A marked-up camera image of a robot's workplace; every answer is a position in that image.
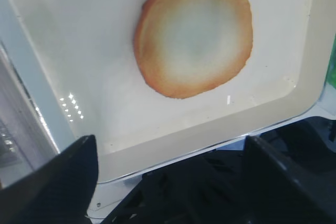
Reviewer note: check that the bun slice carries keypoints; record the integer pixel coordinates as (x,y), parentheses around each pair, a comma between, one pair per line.
(187,47)

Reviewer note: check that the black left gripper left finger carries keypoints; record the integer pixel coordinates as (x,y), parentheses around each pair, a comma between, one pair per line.
(58,192)

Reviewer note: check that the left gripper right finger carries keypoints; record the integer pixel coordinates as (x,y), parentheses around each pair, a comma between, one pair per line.
(280,191)

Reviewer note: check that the green lettuce leaf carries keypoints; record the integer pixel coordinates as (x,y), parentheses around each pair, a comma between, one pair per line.
(331,73)

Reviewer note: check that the clear left long rail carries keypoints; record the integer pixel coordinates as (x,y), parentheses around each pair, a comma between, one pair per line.
(26,142)

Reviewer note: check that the white rectangular metal tray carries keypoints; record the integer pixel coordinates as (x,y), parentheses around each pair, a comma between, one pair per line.
(76,60)

